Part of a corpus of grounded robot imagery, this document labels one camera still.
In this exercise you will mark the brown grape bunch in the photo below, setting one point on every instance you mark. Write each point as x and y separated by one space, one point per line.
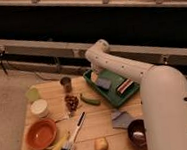
71 102

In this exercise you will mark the dark brown bowl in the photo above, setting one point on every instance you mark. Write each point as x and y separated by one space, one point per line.
137 136

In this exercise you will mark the yellow potato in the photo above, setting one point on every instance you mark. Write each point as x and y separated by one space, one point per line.
101 144

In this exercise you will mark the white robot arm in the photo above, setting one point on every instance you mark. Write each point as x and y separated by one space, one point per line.
163 91

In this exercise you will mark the orange red bowl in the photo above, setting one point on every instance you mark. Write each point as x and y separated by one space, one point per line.
41 134

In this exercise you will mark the white handled dish brush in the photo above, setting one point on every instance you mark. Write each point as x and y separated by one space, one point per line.
69 145

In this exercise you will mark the green cucumber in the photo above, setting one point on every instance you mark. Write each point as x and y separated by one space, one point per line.
90 101

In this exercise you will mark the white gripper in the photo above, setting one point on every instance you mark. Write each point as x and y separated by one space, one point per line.
94 75

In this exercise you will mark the small metal cup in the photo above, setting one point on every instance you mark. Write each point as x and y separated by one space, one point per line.
66 83

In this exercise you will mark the light green cup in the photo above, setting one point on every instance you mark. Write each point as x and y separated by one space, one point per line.
32 94

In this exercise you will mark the yellow banana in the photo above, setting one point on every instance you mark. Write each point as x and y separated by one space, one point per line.
63 140

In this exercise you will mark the white round container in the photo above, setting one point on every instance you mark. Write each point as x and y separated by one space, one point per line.
39 108

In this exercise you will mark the grey folded cloth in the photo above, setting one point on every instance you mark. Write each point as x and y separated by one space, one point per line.
121 119

